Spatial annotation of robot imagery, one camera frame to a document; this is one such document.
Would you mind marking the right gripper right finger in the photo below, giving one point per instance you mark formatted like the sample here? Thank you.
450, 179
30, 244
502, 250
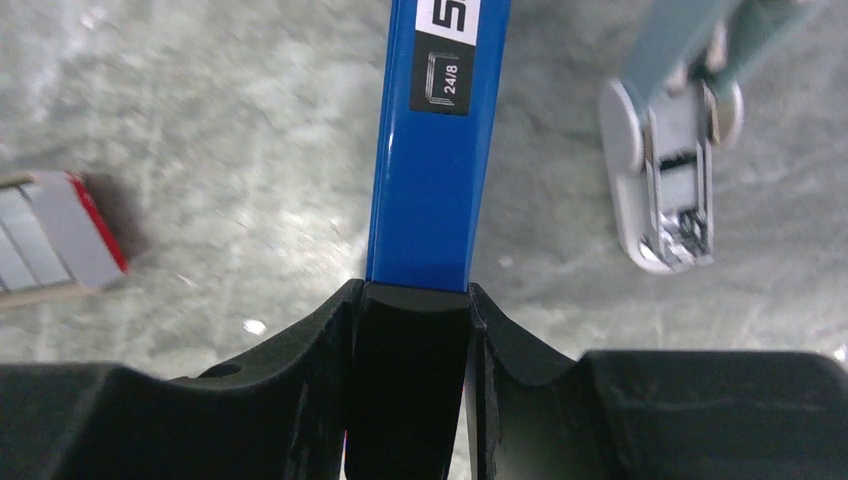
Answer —
534, 413

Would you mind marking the staple tray with staples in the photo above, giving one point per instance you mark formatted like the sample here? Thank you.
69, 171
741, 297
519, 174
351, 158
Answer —
54, 241

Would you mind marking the light blue small stapler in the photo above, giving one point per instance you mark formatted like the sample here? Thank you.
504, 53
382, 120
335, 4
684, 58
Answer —
676, 99

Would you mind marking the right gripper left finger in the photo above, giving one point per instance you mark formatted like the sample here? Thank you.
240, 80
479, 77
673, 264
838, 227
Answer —
275, 411

